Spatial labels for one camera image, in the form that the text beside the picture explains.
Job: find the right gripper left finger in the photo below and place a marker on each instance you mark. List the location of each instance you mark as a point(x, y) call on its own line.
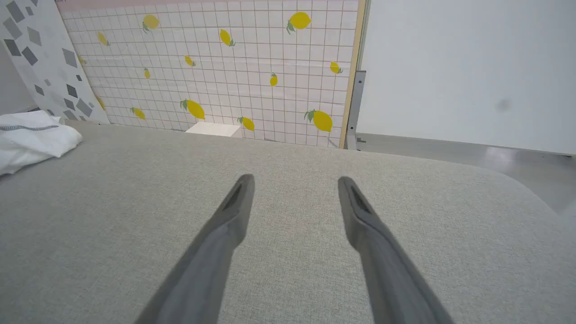
point(211, 252)

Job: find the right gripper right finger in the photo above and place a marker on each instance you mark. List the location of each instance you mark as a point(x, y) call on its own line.
point(382, 256)

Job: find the white long-sleeve shirt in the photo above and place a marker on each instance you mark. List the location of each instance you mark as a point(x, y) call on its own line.
point(31, 139)

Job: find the white foam block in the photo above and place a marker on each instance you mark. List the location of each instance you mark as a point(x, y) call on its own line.
point(213, 129)

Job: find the lemon print grid panel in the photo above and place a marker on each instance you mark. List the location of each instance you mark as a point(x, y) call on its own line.
point(225, 67)

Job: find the grey terrazzo pattern panel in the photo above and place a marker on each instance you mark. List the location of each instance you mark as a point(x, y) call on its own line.
point(40, 54)

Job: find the grey metal stand bracket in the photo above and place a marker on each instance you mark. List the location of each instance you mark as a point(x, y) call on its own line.
point(356, 103)

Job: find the wooden panel frame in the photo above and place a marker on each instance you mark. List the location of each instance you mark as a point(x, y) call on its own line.
point(353, 67)

